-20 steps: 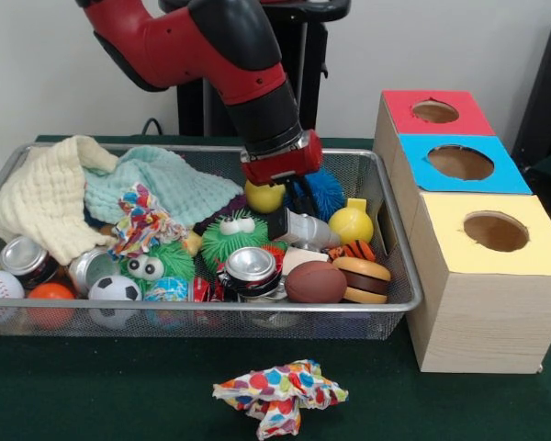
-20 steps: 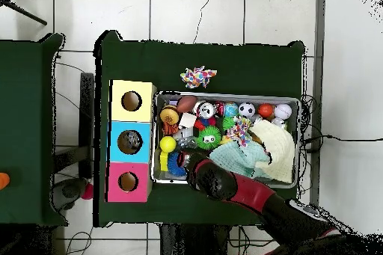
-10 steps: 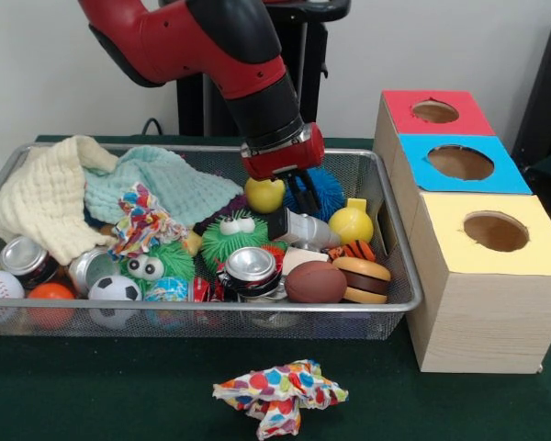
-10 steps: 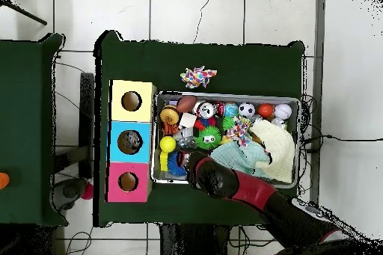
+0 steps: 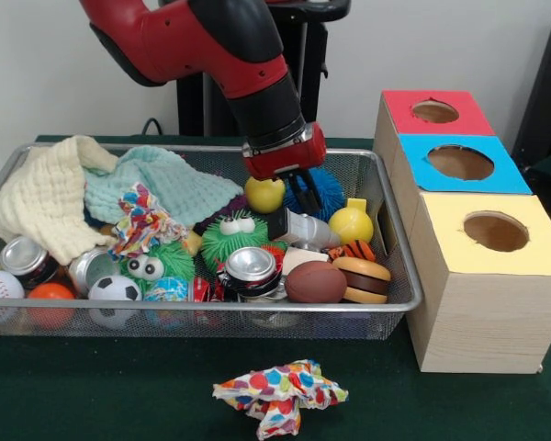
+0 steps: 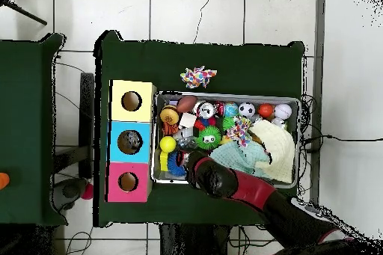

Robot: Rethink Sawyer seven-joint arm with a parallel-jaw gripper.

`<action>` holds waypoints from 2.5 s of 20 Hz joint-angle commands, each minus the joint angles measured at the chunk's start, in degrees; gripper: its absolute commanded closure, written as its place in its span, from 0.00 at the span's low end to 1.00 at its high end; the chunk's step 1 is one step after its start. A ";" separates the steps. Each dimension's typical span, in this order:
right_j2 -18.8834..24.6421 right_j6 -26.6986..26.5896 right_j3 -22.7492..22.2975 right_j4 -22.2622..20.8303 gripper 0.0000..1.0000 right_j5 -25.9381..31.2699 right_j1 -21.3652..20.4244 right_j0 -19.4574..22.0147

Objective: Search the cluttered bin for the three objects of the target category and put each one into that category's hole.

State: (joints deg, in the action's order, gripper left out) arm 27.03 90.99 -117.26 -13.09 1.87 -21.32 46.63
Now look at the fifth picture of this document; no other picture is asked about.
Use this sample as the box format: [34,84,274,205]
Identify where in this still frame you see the black looped cable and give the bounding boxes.
[140,117,180,137]

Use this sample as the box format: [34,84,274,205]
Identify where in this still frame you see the cream knitted cloth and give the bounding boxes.
[0,134,120,266]

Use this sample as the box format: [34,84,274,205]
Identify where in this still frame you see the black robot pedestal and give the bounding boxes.
[158,0,353,138]

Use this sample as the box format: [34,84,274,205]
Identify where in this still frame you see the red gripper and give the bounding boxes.
[242,121,328,212]

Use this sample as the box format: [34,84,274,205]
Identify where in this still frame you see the polka dot cloth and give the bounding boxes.
[109,182,189,261]
[212,359,349,441]

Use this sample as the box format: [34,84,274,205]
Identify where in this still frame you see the black upright panel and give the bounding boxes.
[510,7,551,162]

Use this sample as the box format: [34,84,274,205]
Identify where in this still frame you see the wooden burger toy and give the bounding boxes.
[332,255,391,305]

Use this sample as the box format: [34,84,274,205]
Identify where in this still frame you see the yellow smiley ball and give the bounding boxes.
[244,176,287,215]

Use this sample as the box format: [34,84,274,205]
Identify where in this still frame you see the brown toy football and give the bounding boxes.
[284,261,349,304]

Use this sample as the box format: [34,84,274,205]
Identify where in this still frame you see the black and white soccer ball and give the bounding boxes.
[87,274,143,330]

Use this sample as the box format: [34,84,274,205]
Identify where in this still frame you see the small green spiky ball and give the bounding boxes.
[201,210,270,266]

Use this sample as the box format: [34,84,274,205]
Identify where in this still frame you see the teal knitted cloth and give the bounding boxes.
[83,145,245,226]

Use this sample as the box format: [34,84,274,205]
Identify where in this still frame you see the wooden box with three holes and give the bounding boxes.
[373,89,551,374]

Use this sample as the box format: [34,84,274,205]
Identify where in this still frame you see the small blue spiky ball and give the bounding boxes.
[283,167,345,221]

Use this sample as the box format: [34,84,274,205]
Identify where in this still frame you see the shallow clear mesh bin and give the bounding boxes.
[0,141,424,341]

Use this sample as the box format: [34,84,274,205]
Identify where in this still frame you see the green spiky ball with eyes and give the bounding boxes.
[118,243,195,295]

